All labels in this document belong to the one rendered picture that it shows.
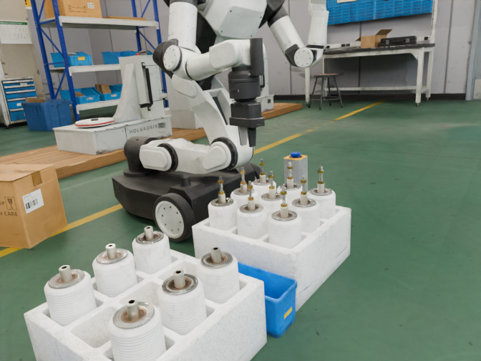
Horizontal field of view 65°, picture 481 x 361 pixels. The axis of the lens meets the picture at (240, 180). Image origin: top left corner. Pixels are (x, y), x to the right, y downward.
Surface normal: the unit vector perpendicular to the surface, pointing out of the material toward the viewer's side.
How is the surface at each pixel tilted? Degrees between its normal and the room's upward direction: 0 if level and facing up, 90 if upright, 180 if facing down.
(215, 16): 107
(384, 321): 0
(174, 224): 90
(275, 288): 88
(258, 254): 90
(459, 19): 90
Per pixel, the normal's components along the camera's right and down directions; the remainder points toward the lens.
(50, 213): 0.97, -0.01
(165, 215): -0.58, 0.28
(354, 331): -0.07, -0.95
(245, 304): 0.80, 0.13
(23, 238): -0.22, 0.29
